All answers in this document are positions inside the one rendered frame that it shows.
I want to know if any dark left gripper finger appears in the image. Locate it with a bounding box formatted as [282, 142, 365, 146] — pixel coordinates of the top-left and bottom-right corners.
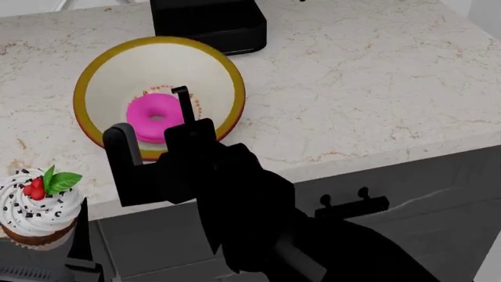
[64, 197, 103, 282]

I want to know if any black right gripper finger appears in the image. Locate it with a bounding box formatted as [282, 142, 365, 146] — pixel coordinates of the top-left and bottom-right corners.
[102, 122, 170, 208]
[171, 85, 196, 123]

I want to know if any white frosted cupcake with berries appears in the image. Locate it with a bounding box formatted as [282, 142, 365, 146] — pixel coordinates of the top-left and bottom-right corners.
[0, 164, 84, 251]

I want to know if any white bowl with gold rim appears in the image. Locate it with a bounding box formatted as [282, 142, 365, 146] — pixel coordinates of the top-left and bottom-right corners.
[73, 35, 247, 162]

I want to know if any pink frosted donut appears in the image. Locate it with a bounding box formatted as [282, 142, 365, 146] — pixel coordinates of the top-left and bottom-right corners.
[125, 92, 187, 144]

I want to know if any black rectangular tray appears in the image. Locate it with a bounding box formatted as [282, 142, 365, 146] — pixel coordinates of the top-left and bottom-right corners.
[150, 0, 269, 57]

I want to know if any grey counter cabinet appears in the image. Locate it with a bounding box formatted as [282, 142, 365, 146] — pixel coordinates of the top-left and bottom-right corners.
[88, 145, 501, 282]

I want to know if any black drawer handle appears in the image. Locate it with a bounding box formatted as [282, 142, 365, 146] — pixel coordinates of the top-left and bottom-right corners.
[314, 186, 391, 219]

